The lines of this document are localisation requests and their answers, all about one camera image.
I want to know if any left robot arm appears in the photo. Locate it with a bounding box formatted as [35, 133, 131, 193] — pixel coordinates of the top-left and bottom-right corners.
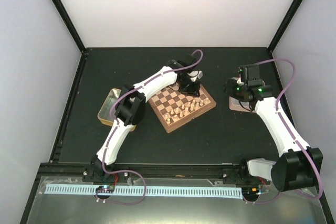
[91, 49, 203, 182]

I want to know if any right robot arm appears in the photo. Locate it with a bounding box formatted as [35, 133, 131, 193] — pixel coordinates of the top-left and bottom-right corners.
[224, 65, 323, 195]

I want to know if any wooden chess board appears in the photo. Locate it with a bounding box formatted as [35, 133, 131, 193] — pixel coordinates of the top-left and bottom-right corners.
[148, 84, 216, 133]

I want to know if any small circuit board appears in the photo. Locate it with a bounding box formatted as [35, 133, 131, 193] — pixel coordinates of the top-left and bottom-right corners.
[96, 185, 115, 194]

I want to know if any gold metal tin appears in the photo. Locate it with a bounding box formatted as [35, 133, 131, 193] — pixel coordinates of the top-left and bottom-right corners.
[97, 88, 121, 126]

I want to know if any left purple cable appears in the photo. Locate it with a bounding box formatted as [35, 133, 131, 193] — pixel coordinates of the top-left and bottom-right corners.
[101, 49, 204, 205]

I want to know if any light blue cable duct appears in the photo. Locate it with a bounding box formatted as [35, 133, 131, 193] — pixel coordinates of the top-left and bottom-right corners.
[44, 184, 243, 199]

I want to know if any right frame post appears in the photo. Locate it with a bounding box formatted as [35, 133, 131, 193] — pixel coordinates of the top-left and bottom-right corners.
[267, 0, 303, 53]

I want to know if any frame post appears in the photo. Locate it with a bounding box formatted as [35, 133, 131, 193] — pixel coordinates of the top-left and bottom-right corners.
[267, 0, 303, 53]
[51, 0, 86, 52]

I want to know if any black aluminium rail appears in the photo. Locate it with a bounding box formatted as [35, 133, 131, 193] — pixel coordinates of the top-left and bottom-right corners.
[39, 162, 318, 183]

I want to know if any left frame post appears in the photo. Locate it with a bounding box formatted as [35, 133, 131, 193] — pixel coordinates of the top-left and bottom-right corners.
[51, 0, 86, 52]

